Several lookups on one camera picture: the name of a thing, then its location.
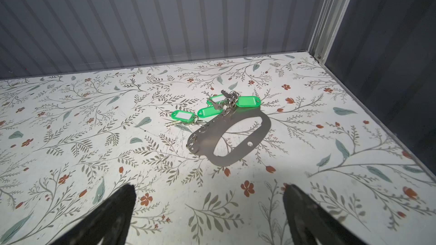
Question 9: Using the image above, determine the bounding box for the green key tag back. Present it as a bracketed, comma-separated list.
[207, 95, 226, 105]

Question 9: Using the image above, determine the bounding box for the green key tag with key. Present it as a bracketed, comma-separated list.
[165, 110, 197, 127]

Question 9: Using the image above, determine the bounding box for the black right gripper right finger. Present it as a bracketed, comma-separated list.
[283, 184, 365, 245]

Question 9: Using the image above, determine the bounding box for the aluminium frame corner post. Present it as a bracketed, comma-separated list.
[308, 0, 350, 66]

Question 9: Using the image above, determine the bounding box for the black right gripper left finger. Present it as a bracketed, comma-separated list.
[53, 184, 136, 245]

